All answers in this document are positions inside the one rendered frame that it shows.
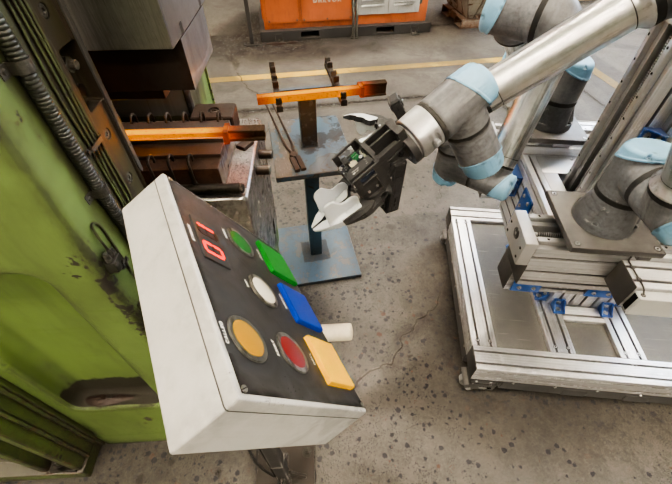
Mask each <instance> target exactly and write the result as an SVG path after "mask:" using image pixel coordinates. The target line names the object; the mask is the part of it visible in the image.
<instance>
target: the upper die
mask: <svg viewBox="0 0 672 484"><path fill-rule="evenodd" d="M181 34H182V36H181V38H180V39H179V41H178V43H177V44H176V46H175V47H174V49H154V50H103V51H88V53H89V55H90V57H91V59H92V61H93V63H94V65H95V67H96V70H97V72H98V74H99V76H100V78H101V80H102V83H103V84H104V87H105V89H106V91H107V92H122V91H165V90H195V89H196V87H197V85H198V83H199V81H200V78H201V76H202V74H203V72H204V69H205V67H206V65H207V63H208V61H209V58H210V56H211V54H212V52H213V48H212V43H211V39H210V35H209V30H208V26H207V22H206V18H205V13H204V9H203V5H201V6H199V10H198V11H197V13H196V14H195V16H194V18H193V19H192V21H191V22H190V24H189V25H188V27H187V28H186V30H185V32H184V33H181Z"/></svg>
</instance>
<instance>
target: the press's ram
mask: <svg viewBox="0 0 672 484"><path fill-rule="evenodd" d="M64 2H65V4H66V6H67V8H68V10H69V12H70V14H71V16H72V19H73V21H74V23H75V25H76V27H77V29H78V31H79V33H80V36H81V38H82V40H83V42H84V44H85V46H86V48H87V50H88V51H103V50H154V49H174V47H175V46H176V44H177V43H178V41H179V39H180V38H181V36H182V34H181V33H184V32H185V30H186V28H187V27H188V25H189V24H190V22H191V21H192V19H193V18H194V16H195V14H196V13H197V11H198V10H199V6H201V5H202V3H203V2H204V0H64Z"/></svg>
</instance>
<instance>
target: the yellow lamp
mask: <svg viewBox="0 0 672 484"><path fill-rule="evenodd" d="M233 330H234V333H235V335H236V338H237V339H238V341H239V342H240V344H241V345H242V346H243V347H244V348H245V349H246V350H247V351H248V352H249V353H251V354H252V355H254V356H262V355H263V353H264V346H263V343H262V341H261V339H260V337H259V335H258V334H257V333H256V331H255V330H254V329H253V328H252V327H251V326H250V325H249V324H247V323H246V322H244V321H242V320H236V321H235V322H234V323H233Z"/></svg>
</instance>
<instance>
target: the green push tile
mask: <svg viewBox="0 0 672 484"><path fill-rule="evenodd" d="M255 243H256V245H257V247H258V249H259V251H260V253H261V255H262V257H263V259H264V261H265V263H266V265H267V267H268V269H269V271H270V273H272V274H273V275H275V276H277V277H279V278H280V279H282V280H284V281H286V282H287V283H289V284H291V285H292V286H294V287H295V286H296V285H297V281H296V280H295V278H294V276H293V274H292V272H291V271H290V269H289V267H288V265H287V264H286V262H285V260H284V258H283V256H282V255H280V254H279V253H277V252H276V251H274V250H273V249H271V248H270V247H268V246H267V245H265V244H264V243H262V242H261V241H259V240H258V241H256V242H255Z"/></svg>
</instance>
